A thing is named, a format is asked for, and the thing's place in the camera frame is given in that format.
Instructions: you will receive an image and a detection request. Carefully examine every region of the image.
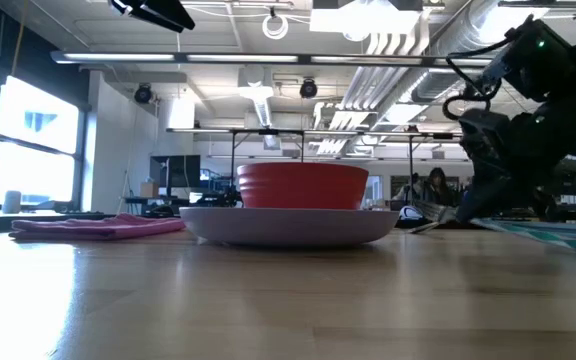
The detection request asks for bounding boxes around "red plastic bowl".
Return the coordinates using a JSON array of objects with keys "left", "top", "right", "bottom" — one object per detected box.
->
[{"left": 236, "top": 161, "right": 370, "bottom": 210}]

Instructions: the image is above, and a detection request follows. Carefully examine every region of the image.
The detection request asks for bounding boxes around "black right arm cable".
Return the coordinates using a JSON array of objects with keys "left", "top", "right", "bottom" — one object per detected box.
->
[{"left": 441, "top": 37, "right": 514, "bottom": 122}]

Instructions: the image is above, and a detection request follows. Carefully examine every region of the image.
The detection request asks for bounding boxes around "black background table frame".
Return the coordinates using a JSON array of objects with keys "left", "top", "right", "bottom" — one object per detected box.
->
[{"left": 166, "top": 127, "right": 464, "bottom": 206}]

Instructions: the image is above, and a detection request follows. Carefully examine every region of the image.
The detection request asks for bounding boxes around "yellow hanging cable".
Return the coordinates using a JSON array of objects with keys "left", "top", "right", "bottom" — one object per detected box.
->
[{"left": 10, "top": 0, "right": 29, "bottom": 77}]

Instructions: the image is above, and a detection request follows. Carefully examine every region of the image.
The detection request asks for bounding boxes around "white cylinder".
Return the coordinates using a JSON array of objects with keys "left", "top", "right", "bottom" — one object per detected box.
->
[{"left": 1, "top": 190, "right": 22, "bottom": 215}]

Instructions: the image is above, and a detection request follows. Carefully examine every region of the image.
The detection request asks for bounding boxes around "black ceiling spotlight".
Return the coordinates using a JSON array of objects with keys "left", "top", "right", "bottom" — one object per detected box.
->
[
  {"left": 133, "top": 83, "right": 153, "bottom": 105},
  {"left": 299, "top": 77, "right": 319, "bottom": 100}
]

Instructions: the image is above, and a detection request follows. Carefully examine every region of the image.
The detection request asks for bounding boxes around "black computer monitor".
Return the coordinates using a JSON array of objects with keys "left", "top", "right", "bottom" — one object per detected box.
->
[
  {"left": 562, "top": 158, "right": 576, "bottom": 197},
  {"left": 149, "top": 154, "right": 202, "bottom": 190}
]

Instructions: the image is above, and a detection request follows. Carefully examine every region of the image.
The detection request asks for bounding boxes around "silver ventilation duct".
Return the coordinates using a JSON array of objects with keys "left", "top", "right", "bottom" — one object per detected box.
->
[{"left": 410, "top": 0, "right": 519, "bottom": 104}]

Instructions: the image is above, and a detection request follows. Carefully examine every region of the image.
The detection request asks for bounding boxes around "person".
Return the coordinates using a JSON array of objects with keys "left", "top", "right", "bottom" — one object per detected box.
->
[{"left": 425, "top": 167, "right": 455, "bottom": 207}]

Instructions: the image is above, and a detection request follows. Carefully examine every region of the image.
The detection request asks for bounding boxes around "large bright window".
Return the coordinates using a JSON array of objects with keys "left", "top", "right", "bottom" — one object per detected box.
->
[{"left": 0, "top": 74, "right": 82, "bottom": 211}]

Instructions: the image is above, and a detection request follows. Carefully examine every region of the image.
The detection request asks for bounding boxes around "white ceiling light panel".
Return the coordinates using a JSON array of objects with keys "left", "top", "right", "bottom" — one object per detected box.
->
[{"left": 310, "top": 7, "right": 422, "bottom": 36}]

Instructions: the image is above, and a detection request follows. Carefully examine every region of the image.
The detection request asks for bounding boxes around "white cable coil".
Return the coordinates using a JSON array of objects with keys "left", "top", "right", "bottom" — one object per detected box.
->
[{"left": 261, "top": 12, "right": 290, "bottom": 41}]

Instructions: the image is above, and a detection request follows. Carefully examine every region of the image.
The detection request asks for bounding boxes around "white hanging lamp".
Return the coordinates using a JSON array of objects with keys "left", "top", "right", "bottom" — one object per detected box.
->
[{"left": 237, "top": 64, "right": 275, "bottom": 129}]

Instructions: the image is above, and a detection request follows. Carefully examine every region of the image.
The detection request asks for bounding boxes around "lavender round plate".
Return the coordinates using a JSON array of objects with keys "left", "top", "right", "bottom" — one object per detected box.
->
[{"left": 179, "top": 206, "right": 400, "bottom": 247}]

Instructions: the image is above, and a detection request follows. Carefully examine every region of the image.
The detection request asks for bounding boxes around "pink cloth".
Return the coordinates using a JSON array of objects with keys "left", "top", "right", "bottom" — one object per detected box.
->
[{"left": 8, "top": 213, "right": 187, "bottom": 242}]

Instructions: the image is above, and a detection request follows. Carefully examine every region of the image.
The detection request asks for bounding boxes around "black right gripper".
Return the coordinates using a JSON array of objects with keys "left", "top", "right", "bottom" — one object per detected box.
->
[{"left": 456, "top": 108, "right": 576, "bottom": 224}]

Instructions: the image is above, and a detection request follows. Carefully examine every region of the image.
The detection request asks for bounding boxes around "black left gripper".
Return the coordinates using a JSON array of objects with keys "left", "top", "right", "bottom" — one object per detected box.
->
[{"left": 109, "top": 0, "right": 197, "bottom": 34}]

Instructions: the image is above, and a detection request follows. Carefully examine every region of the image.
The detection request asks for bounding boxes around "long ceiling light bar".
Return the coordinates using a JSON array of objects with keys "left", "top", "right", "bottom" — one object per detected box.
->
[{"left": 50, "top": 49, "right": 494, "bottom": 69}]

